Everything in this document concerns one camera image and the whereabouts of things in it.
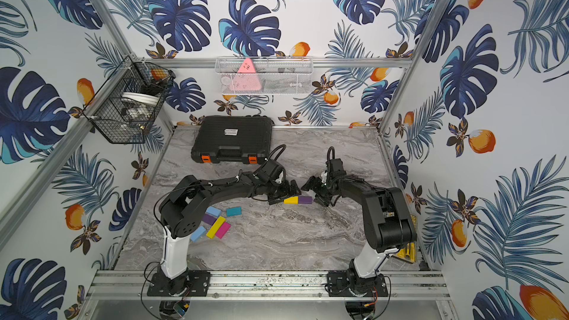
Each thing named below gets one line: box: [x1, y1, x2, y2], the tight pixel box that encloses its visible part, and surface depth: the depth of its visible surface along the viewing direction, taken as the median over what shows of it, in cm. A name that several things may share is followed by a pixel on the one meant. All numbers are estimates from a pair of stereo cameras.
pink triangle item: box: [232, 57, 262, 92], surface depth 92 cm
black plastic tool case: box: [191, 114, 274, 165], surface depth 112 cm
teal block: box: [225, 206, 243, 218], surface depth 94 cm
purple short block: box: [297, 196, 313, 205], surface depth 96 cm
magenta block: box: [214, 221, 232, 240], surface depth 88 cm
